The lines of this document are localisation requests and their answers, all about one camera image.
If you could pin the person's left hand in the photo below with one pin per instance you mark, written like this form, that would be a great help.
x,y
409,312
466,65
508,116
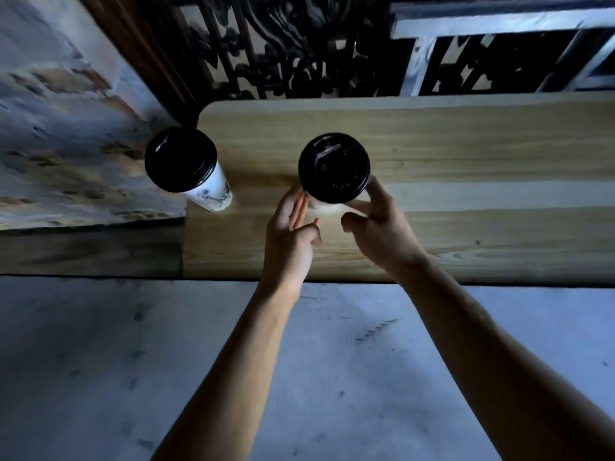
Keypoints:
x,y
283,249

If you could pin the person's right hand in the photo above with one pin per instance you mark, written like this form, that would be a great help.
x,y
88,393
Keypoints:
x,y
387,235

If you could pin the person's right thumb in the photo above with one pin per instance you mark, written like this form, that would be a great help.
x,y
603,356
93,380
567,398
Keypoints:
x,y
354,222

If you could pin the person's left thumb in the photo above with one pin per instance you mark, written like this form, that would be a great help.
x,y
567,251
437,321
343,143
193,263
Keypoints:
x,y
311,233

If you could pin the white paper cup black lid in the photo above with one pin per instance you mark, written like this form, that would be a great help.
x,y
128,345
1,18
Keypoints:
x,y
334,167

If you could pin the person's right forearm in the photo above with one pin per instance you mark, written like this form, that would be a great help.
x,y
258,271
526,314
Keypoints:
x,y
499,369

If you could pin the person's left forearm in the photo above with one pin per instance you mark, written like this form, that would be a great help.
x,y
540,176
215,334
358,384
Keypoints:
x,y
230,379

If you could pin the white printed cup black lid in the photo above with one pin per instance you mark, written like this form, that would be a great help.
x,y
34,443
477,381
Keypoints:
x,y
182,160

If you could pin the dark carved wooden screen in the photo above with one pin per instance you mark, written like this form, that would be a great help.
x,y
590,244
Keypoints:
x,y
288,47

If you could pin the pale lattice window frame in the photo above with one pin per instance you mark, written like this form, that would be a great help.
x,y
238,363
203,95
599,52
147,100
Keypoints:
x,y
499,28

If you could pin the dark wooden post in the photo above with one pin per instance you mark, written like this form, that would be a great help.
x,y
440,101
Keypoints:
x,y
144,47

